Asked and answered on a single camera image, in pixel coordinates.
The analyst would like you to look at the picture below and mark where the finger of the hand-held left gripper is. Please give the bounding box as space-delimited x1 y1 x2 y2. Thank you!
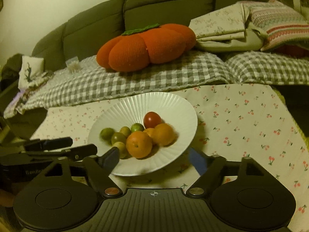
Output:
24 144 98 161
23 137 73 151

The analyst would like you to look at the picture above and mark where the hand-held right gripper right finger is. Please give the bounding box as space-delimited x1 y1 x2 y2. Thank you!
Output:
186 147 266 196

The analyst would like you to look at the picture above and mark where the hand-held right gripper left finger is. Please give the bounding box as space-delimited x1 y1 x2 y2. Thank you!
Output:
46 147 121 197

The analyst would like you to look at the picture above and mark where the pale green fruit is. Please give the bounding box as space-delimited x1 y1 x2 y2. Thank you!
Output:
112 141 127 159

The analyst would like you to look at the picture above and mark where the small green tomato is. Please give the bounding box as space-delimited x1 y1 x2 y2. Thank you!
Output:
111 132 127 145

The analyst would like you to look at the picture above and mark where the large bright orange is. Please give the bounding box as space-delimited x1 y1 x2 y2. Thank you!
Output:
126 131 153 159

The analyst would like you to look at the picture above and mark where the dark orange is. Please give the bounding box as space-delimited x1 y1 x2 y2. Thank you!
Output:
151 123 177 147

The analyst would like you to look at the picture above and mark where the white ribbed plate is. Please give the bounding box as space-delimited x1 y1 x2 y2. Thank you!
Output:
87 92 198 177

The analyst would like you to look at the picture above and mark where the red tomato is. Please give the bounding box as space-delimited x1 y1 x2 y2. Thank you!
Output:
143 111 162 129

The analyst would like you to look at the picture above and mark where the cherry print tablecloth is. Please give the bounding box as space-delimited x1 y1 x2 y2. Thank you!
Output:
29 83 309 232

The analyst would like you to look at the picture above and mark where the white embroidered pillow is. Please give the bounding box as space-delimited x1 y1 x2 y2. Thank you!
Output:
18 55 45 87

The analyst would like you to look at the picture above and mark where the clear cotton swab container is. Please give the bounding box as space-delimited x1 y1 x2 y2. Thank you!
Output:
66 57 81 74

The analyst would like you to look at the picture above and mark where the dark olive cloth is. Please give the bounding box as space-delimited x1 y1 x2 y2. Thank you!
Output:
0 53 23 90

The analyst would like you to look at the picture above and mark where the grey checked blanket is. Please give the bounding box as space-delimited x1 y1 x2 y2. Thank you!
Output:
3 51 309 115

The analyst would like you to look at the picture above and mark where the orange pumpkin cushion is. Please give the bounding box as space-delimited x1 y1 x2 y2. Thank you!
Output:
96 23 196 72

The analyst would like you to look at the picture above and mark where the folded beige cloth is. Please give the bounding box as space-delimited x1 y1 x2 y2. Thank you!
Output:
195 22 269 52

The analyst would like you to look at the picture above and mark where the folded floral sheet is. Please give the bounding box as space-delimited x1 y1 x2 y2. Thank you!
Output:
188 2 253 41

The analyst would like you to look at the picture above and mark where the olive green sofa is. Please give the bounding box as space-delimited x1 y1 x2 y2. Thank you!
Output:
31 0 278 64

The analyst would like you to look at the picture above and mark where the striped knitted pillow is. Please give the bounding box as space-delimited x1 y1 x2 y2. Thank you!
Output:
238 0 309 52

